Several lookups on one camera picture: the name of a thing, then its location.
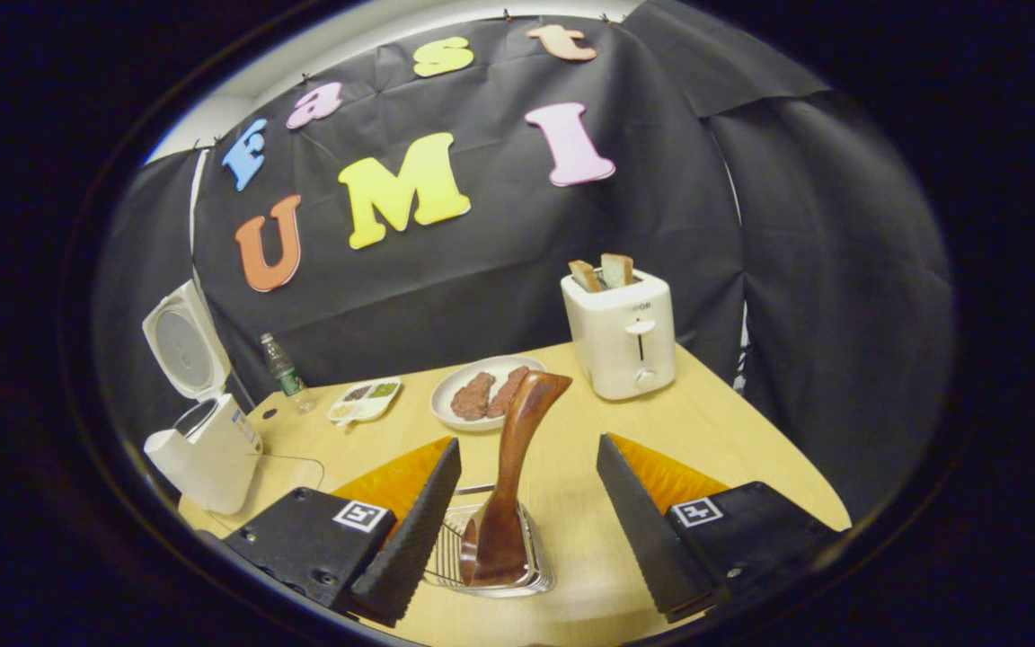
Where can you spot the clear plastic water bottle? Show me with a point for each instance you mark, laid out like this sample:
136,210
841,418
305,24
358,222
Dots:
287,377

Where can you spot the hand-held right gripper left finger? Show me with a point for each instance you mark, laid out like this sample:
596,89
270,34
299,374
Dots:
414,530

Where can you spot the white toaster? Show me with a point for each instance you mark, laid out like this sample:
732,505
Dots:
612,350

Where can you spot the white divided condiment tray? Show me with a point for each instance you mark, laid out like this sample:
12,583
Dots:
365,401

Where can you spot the brown meat piece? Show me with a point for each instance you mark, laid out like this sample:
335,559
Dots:
508,386
473,397

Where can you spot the white rice cooker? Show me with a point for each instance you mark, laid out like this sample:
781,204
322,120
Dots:
216,458

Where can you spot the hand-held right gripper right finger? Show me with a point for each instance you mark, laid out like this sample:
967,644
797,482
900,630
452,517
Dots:
648,530

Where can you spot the brown wooden spoon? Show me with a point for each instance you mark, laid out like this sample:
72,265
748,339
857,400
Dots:
517,449

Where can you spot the toast slice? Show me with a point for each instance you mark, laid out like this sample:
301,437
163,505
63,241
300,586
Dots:
617,270
585,276

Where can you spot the black backdrop cloth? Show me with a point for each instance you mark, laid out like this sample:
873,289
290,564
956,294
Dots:
661,198

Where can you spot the white round plate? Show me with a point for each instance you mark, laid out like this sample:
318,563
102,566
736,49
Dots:
459,382

